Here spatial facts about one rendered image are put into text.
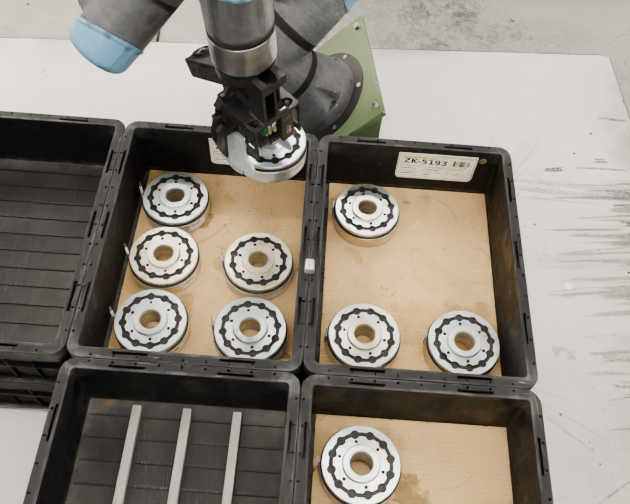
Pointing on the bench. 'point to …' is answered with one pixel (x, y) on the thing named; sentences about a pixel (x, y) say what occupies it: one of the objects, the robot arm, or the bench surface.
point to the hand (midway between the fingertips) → (250, 154)
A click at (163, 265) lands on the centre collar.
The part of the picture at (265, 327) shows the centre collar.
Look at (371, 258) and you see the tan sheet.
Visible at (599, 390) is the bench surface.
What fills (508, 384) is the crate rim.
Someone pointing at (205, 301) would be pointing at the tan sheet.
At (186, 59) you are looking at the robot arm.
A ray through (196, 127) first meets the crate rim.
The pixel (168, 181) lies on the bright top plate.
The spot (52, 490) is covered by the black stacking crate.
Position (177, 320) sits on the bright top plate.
